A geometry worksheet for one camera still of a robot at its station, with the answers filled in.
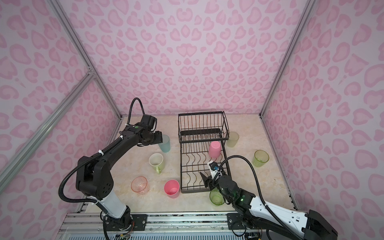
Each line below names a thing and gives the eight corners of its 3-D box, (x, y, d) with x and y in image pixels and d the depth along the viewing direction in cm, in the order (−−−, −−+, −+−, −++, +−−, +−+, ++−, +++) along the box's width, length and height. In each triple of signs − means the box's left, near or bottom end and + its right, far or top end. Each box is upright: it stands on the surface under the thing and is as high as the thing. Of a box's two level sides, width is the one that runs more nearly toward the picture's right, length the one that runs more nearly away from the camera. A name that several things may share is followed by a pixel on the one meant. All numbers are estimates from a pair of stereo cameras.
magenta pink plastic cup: (166, 200, 82) (163, 194, 74) (168, 186, 87) (165, 179, 79) (179, 200, 82) (176, 194, 74) (180, 186, 87) (178, 179, 79)
